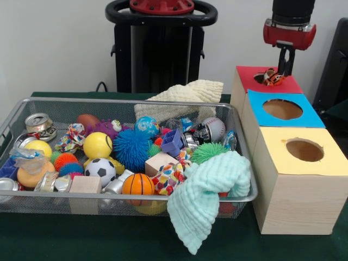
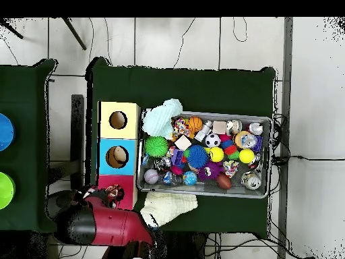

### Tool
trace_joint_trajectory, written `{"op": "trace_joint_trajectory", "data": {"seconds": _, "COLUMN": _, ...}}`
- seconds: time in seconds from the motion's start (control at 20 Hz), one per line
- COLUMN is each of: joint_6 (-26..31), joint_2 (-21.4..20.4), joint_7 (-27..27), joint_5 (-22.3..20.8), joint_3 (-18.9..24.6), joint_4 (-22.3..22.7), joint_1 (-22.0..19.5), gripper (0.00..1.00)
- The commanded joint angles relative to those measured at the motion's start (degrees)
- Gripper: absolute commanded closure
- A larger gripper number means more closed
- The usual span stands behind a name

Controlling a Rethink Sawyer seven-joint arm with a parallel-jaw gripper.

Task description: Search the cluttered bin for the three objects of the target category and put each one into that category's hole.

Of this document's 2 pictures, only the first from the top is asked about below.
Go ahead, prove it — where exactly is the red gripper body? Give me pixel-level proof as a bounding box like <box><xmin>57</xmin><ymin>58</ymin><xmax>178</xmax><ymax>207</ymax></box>
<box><xmin>262</xmin><ymin>18</ymin><xmax>317</xmax><ymax>51</ymax></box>

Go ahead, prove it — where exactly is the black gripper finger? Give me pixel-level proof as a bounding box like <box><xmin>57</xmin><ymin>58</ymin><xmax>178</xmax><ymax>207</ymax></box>
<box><xmin>285</xmin><ymin>49</ymin><xmax>296</xmax><ymax>77</ymax></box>
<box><xmin>277</xmin><ymin>46</ymin><xmax>287</xmax><ymax>74</ymax></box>

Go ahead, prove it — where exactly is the orange striped plush tiger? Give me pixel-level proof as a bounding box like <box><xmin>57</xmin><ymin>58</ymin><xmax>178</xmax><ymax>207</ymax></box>
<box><xmin>257</xmin><ymin>67</ymin><xmax>286</xmax><ymax>88</ymax></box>

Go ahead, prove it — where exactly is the cream yellow cloth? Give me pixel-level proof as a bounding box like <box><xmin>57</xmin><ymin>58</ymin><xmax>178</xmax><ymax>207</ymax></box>
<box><xmin>134</xmin><ymin>80</ymin><xmax>224</xmax><ymax>123</ymax></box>

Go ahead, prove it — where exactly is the mint green cloth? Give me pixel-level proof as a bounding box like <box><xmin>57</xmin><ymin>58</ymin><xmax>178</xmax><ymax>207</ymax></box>
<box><xmin>166</xmin><ymin>151</ymin><xmax>251</xmax><ymax>256</ymax></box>

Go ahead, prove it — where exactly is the wooden box with three holes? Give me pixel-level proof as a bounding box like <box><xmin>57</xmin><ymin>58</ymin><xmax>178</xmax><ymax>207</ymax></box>
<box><xmin>230</xmin><ymin>65</ymin><xmax>348</xmax><ymax>235</ymax></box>

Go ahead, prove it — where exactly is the shallow clear mesh bin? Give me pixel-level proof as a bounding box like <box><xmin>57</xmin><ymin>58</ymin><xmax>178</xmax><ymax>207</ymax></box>
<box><xmin>0</xmin><ymin>97</ymin><xmax>258</xmax><ymax>218</ymax></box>

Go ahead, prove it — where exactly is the black chair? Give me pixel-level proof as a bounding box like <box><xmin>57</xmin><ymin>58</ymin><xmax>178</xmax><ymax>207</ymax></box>
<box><xmin>312</xmin><ymin>17</ymin><xmax>348</xmax><ymax>109</ymax></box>

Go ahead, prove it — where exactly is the dark green side table cloth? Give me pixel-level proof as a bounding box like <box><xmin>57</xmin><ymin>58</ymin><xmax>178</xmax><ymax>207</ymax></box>
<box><xmin>325</xmin><ymin>98</ymin><xmax>348</xmax><ymax>120</ymax></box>

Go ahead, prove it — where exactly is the white baseball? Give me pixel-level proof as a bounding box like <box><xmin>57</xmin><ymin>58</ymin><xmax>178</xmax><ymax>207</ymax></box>
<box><xmin>202</xmin><ymin>117</ymin><xmax>226</xmax><ymax>142</ymax></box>

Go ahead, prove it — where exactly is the green spiky ball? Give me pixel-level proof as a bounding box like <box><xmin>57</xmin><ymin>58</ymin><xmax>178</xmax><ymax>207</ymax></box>
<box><xmin>189</xmin><ymin>142</ymin><xmax>231</xmax><ymax>165</ymax></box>

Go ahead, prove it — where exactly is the blue globe ball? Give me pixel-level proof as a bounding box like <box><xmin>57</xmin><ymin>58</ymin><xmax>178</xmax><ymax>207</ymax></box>
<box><xmin>135</xmin><ymin>116</ymin><xmax>160</xmax><ymax>138</ymax></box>

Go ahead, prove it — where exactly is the orange toy basketball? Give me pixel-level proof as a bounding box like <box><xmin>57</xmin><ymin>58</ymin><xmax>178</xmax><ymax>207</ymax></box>
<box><xmin>121</xmin><ymin>173</ymin><xmax>156</xmax><ymax>196</ymax></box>

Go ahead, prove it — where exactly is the large yellow ball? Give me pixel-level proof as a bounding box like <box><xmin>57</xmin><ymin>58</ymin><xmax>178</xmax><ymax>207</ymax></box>
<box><xmin>83</xmin><ymin>132</ymin><xmax>126</xmax><ymax>175</ymax></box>

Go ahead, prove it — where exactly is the black white soccer ball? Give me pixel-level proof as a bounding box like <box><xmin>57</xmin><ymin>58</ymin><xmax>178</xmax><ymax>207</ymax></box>
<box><xmin>84</xmin><ymin>158</ymin><xmax>117</xmax><ymax>188</ymax></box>

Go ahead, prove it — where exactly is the plain wooden block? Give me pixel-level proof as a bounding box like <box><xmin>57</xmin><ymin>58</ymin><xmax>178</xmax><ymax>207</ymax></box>
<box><xmin>69</xmin><ymin>176</ymin><xmax>102</xmax><ymax>215</ymax></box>

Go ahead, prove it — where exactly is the small yellow ball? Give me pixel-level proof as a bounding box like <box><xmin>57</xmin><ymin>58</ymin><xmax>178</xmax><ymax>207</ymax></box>
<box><xmin>26</xmin><ymin>140</ymin><xmax>53</xmax><ymax>158</ymax></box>

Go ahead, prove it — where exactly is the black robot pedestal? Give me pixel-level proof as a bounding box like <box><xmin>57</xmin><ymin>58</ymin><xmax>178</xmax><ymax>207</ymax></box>
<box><xmin>105</xmin><ymin>0</ymin><xmax>219</xmax><ymax>95</ymax></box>

